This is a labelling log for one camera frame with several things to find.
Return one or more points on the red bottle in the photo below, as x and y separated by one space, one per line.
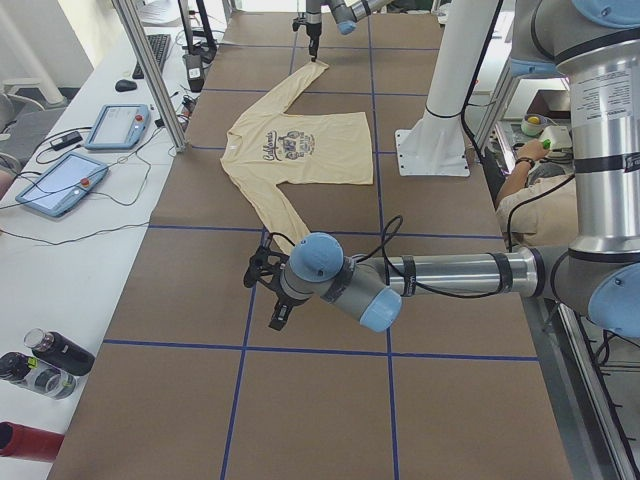
28 443

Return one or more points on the black water bottle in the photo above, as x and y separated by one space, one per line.
57 350

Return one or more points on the black keyboard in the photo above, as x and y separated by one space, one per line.
160 45

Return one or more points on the cream long-sleeve printed shirt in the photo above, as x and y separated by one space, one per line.
266 147

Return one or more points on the black computer mouse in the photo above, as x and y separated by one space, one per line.
125 85

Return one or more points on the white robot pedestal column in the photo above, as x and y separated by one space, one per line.
435 146

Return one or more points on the near blue teach pendant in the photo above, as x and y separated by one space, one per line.
62 186

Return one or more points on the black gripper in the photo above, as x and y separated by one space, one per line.
285 299
313 31

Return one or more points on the far blue teach pendant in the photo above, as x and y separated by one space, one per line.
118 127

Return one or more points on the clear water bottle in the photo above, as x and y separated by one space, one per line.
36 375

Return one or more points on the black box with label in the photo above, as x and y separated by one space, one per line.
194 71

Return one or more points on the seated person in beige shirt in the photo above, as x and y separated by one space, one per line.
537 204

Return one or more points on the blue teach pendant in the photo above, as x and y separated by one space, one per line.
118 127
62 186

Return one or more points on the aluminium frame post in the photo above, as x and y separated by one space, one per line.
133 28

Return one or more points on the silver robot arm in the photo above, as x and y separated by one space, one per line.
596 45
345 16

